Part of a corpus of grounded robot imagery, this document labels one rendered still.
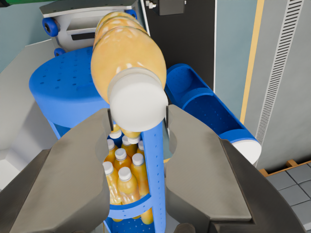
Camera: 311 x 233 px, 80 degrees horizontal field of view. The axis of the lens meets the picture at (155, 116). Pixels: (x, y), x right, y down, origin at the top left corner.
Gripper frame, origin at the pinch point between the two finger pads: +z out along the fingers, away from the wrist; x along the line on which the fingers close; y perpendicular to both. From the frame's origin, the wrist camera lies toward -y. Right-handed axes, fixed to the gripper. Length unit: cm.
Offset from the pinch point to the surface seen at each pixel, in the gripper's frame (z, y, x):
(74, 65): 32.4, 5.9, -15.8
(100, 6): 47.4, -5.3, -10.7
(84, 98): 18.3, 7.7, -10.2
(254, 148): 54, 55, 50
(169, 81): 138, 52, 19
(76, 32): 34.5, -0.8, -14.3
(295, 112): 194, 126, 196
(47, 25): 40.8, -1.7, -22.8
